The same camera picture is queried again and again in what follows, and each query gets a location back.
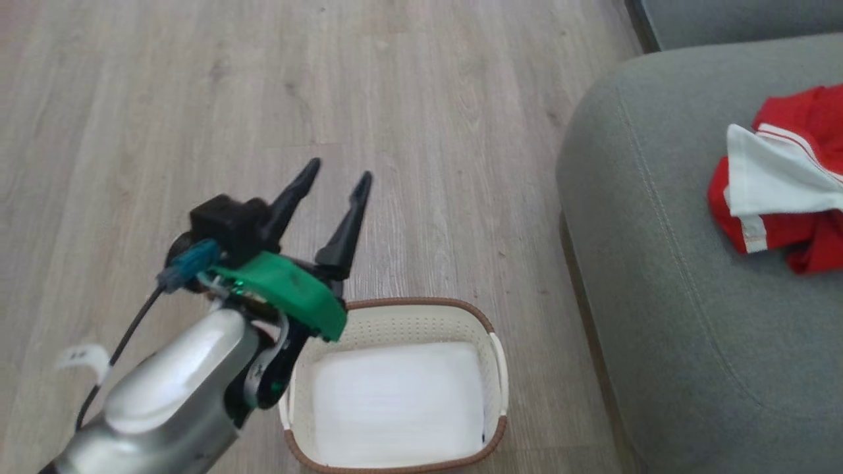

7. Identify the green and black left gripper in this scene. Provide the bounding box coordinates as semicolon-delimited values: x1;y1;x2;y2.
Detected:
209;158;373;409

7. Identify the yellow and grey sofa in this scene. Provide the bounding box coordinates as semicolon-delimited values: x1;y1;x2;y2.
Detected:
556;0;843;474

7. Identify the black cable with blue plug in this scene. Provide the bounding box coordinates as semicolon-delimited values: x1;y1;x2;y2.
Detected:
74;238;222;433

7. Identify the red and white garment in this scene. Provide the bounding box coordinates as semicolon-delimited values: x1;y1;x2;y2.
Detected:
707;84;843;276

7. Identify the white cable tag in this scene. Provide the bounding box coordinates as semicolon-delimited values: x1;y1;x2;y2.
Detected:
57;343;112;386

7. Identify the white basket with brown rim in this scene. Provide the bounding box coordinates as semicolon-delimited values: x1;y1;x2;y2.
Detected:
277;297;510;474

